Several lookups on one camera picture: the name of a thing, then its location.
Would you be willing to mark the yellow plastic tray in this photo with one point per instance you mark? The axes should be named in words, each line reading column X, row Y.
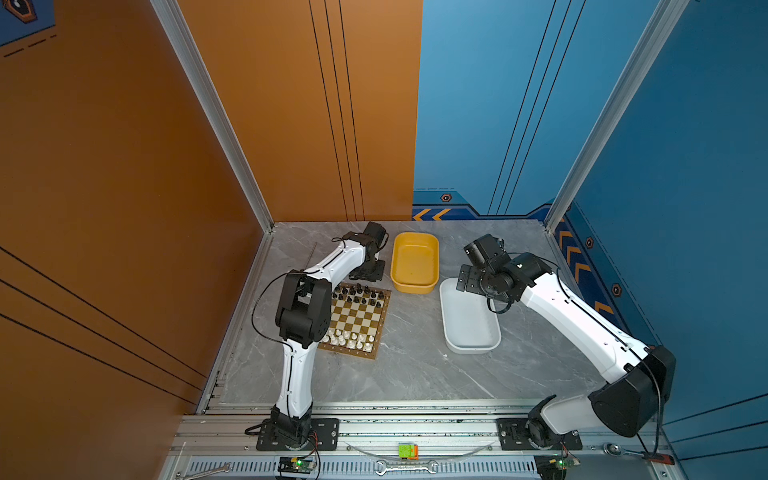
column 415, row 265

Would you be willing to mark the white chess pieces on board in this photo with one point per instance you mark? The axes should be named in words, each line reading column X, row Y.
column 350, row 340

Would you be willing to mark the aluminium left corner post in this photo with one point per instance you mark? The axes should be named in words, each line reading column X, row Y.
column 176, row 29

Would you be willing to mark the green orange small box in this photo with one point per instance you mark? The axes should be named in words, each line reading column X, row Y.
column 408, row 451

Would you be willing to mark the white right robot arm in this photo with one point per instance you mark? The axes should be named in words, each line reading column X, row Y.
column 638, row 377

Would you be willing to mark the silver wrench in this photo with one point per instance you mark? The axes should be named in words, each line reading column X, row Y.
column 382, row 467

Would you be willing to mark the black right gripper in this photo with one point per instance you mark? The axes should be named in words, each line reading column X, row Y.
column 468, row 284

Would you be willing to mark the aluminium corner post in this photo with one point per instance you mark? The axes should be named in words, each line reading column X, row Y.
column 652, row 40
column 176, row 29

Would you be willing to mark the black chess pieces on board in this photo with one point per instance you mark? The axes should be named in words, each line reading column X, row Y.
column 358, row 295

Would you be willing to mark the aluminium right corner post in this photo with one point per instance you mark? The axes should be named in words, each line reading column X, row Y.
column 652, row 40

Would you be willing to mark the white plastic tray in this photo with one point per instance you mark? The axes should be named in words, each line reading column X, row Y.
column 469, row 326

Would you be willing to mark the green circuit board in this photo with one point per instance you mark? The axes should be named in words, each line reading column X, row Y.
column 295, row 467

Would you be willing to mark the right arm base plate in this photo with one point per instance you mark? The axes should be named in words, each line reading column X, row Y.
column 518, row 433

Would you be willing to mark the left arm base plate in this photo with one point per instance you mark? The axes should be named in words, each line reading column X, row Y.
column 324, row 433

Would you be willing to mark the red handled ratchet tool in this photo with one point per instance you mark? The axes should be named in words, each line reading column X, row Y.
column 616, row 450

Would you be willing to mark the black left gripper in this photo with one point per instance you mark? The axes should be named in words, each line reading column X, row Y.
column 378, row 274

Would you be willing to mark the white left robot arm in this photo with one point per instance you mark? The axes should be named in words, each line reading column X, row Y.
column 303, row 318

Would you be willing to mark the brown chessboard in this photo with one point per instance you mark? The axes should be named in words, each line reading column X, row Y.
column 363, row 320

